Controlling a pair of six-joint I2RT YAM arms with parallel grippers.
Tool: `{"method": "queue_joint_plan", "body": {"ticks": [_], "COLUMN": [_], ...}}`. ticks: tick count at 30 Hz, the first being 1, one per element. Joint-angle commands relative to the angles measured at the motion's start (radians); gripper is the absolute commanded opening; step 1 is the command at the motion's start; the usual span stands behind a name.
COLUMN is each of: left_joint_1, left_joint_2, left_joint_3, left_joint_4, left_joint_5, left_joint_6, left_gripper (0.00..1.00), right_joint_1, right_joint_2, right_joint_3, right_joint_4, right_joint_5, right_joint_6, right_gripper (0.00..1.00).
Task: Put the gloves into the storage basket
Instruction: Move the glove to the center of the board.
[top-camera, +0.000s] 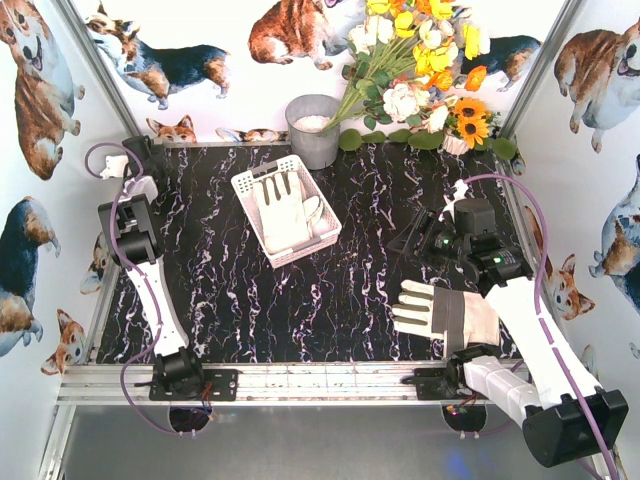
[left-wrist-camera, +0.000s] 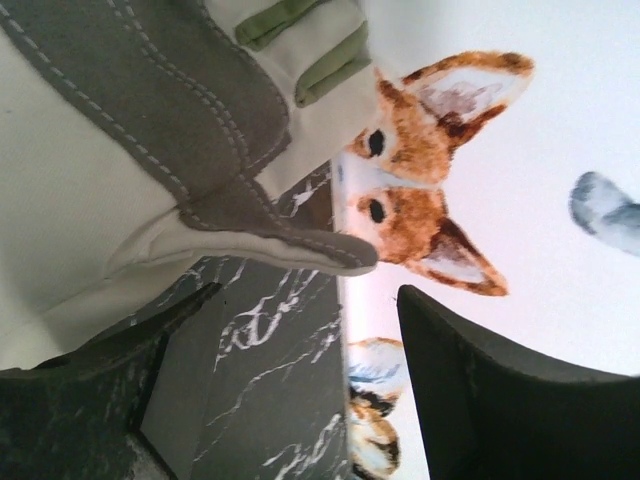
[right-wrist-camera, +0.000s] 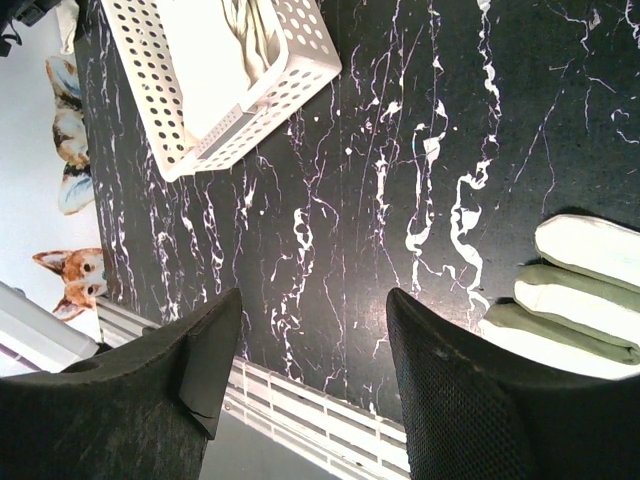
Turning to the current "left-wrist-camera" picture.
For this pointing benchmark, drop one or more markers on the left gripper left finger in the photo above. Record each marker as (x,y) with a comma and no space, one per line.
(74,416)

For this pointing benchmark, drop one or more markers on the corner glove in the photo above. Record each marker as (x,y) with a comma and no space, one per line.
(140,136)

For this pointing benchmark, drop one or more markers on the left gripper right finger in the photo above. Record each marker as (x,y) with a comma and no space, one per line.
(490,408)

